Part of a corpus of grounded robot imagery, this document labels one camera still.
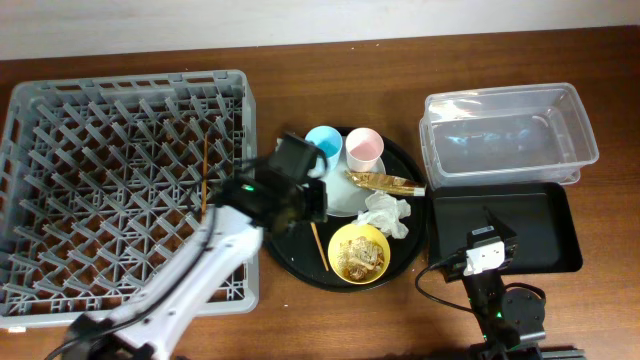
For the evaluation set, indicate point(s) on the wooden chopstick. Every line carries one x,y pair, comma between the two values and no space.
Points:
204,181
319,246

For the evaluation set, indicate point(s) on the crumpled white paper napkin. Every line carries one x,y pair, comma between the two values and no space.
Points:
385,213

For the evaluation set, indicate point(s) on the gold foil snack wrapper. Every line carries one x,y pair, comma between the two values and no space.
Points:
393,185

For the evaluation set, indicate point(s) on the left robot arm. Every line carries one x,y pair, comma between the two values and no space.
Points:
150,324

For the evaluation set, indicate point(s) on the blue plastic cup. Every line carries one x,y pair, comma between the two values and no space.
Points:
330,141

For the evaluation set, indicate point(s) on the black rectangular tray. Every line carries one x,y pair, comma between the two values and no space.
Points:
538,213

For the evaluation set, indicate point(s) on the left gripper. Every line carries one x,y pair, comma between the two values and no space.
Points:
310,201

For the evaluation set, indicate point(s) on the white round plate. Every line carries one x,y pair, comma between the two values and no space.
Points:
344,198

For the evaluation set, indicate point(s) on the yellow bowl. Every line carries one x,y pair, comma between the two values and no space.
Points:
352,231

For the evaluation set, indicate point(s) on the food scraps in bowl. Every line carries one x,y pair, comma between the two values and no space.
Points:
360,259

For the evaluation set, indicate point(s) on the pink plastic cup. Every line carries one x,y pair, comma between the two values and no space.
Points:
364,146

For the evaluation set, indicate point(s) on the round black serving tray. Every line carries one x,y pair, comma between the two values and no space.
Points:
297,252

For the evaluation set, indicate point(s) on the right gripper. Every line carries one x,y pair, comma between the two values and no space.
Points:
511,248

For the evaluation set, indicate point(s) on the clear plastic storage bin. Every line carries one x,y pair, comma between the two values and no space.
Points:
503,135

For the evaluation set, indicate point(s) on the grey plastic dishwasher rack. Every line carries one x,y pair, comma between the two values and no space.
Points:
101,184

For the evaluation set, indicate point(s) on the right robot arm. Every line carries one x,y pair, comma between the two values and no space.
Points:
510,316

